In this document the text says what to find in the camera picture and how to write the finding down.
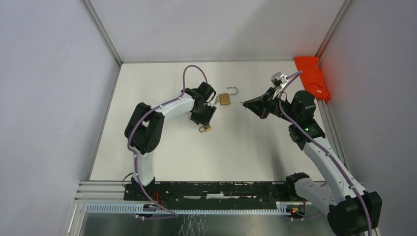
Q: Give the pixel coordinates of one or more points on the aluminium corner frame post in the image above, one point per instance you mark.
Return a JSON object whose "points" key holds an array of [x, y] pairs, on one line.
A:
{"points": [[333, 27]]}

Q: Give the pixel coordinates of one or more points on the small brass padlock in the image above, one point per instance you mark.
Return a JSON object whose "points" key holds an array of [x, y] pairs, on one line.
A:
{"points": [[205, 128]]}

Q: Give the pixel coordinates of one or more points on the left aluminium corner post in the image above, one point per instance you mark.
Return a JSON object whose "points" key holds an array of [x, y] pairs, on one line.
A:
{"points": [[102, 31]]}

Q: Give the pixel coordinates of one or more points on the silver key bunch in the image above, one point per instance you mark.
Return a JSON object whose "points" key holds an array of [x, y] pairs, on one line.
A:
{"points": [[216, 101]]}

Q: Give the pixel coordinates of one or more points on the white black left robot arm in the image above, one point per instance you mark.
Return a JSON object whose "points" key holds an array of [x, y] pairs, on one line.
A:
{"points": [[144, 129]]}

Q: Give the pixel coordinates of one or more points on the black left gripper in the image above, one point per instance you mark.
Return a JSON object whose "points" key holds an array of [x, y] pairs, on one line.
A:
{"points": [[206, 120]]}

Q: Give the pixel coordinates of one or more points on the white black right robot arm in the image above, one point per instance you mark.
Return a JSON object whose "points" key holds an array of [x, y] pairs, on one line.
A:
{"points": [[325, 156]]}

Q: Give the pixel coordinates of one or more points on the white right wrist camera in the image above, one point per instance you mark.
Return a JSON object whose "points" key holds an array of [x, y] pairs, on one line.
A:
{"points": [[279, 81]]}

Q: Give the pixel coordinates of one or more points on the aluminium front frame rail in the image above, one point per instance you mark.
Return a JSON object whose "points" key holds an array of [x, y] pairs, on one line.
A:
{"points": [[297, 205]]}

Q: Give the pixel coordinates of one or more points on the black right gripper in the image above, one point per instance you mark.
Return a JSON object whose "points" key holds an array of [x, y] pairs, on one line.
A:
{"points": [[261, 105]]}

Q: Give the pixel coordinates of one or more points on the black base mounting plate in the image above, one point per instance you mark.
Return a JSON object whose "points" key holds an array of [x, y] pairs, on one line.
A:
{"points": [[183, 195]]}

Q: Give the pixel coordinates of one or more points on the orange folded cloth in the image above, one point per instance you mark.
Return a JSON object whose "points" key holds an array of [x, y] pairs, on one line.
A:
{"points": [[312, 77]]}

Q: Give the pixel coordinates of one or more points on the large brass padlock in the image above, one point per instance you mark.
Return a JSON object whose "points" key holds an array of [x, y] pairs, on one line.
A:
{"points": [[224, 98]]}

